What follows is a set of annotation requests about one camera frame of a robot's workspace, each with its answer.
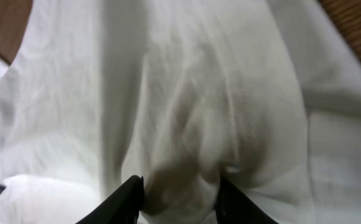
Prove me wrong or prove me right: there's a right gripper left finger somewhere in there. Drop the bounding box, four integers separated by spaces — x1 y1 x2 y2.
77 175 144 224

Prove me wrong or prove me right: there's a white Puma t-shirt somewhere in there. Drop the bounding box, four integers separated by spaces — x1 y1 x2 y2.
0 0 361 223

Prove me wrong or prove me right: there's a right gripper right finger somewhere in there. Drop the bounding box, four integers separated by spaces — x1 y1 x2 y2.
214 177 278 224

